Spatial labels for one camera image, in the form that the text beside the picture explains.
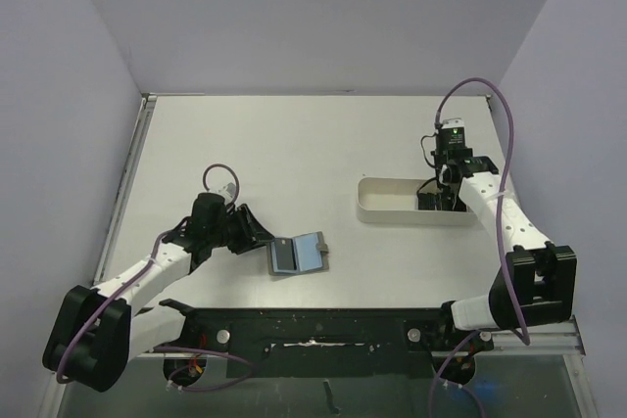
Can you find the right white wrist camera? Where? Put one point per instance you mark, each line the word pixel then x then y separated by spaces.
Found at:
pixel 451 123

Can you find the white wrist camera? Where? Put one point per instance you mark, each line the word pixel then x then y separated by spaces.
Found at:
pixel 228 191
pixel 451 123

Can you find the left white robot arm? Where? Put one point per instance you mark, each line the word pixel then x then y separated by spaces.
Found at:
pixel 90 342

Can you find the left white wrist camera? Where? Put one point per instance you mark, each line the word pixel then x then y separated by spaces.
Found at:
pixel 228 191

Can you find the right aluminium rail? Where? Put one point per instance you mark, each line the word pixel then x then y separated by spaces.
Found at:
pixel 557 339

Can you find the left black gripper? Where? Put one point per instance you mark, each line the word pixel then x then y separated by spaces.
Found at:
pixel 252 234

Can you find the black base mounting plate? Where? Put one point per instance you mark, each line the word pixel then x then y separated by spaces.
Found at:
pixel 328 343

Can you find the stack of dark cards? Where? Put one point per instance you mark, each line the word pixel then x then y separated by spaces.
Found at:
pixel 440 201

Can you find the dark credit card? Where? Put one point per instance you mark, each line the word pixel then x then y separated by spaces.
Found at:
pixel 283 255

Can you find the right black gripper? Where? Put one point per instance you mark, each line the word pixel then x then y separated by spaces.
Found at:
pixel 436 199

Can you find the white plastic tray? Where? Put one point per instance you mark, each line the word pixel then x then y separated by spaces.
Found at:
pixel 393 201

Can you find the aluminium rail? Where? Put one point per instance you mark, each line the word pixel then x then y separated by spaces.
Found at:
pixel 142 124
pixel 557 339

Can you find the left aluminium rail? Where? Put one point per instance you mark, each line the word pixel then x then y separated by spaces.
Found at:
pixel 142 124

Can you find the grey blue card holder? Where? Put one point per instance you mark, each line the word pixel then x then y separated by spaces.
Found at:
pixel 311 253

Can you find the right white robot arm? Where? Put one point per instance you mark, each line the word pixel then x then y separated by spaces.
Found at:
pixel 535 282

